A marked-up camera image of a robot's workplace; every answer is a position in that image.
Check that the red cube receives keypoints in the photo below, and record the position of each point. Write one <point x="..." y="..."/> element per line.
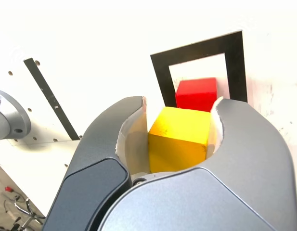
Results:
<point x="196" y="96"/>

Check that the yellow cube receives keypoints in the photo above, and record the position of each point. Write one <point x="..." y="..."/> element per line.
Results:
<point x="177" y="144"/>

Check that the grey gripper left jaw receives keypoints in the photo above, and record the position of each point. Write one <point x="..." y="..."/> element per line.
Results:
<point x="90" y="192"/>

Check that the black tape square outline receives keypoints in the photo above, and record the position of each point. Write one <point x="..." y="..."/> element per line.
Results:
<point x="235" y="72"/>

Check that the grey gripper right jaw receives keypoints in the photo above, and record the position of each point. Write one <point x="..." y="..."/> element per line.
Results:
<point x="247" y="168"/>

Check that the black tape strip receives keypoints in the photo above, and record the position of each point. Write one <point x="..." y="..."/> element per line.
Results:
<point x="49" y="96"/>

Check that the bicycle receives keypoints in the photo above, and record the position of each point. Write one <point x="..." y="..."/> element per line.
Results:
<point x="25" y="211"/>

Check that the small red object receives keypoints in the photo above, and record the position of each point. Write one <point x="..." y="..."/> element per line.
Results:
<point x="8" y="189"/>

